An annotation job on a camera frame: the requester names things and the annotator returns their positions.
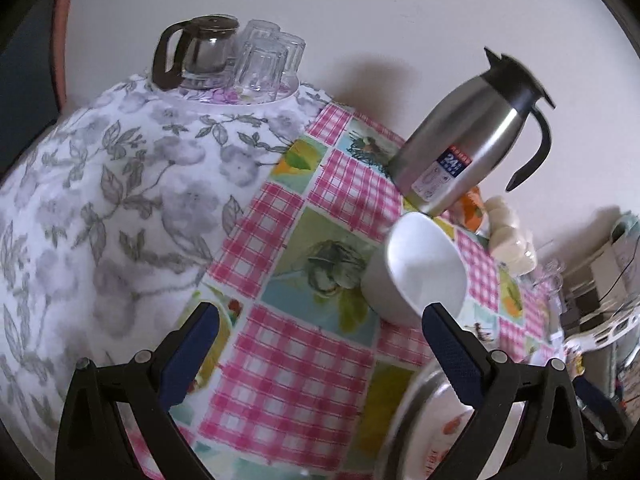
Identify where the large steel plate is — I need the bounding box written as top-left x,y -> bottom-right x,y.
380,360 -> 531,480

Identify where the clear drinking glass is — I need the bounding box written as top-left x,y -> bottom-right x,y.
235,39 -> 288,96
275,31 -> 306,86
240,19 -> 281,43

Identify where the plain white bowl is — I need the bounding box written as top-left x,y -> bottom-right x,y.
360,211 -> 467,328

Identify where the bag of steamed buns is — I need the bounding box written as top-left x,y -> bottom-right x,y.
482,195 -> 538,276

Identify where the dark cabinet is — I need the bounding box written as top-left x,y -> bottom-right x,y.
0,0 -> 63,171

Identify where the floral round tray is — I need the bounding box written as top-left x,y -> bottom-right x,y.
170,77 -> 301,106

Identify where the pink checked tablecloth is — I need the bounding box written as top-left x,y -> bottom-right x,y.
125,100 -> 566,480

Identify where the white printed bag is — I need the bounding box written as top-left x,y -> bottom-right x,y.
607,212 -> 640,281

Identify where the orange snack packet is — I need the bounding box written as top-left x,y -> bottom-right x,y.
452,187 -> 488,233

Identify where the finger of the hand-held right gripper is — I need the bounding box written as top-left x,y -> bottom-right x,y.
572,375 -> 628,461

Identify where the clear glass mug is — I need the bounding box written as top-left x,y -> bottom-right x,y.
535,257 -> 566,306

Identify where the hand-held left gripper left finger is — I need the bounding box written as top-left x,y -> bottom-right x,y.
55,301 -> 221,480

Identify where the white plastic chair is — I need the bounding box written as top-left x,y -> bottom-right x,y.
562,305 -> 640,356

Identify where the glass coffee pot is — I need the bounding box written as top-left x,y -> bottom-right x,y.
151,15 -> 241,92

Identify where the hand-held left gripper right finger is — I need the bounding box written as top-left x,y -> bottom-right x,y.
421,301 -> 588,480

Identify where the grey floral cloth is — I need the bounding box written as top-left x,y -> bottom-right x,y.
0,72 -> 331,480

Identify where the stainless steel thermos jug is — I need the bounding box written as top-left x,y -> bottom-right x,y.
387,46 -> 557,217

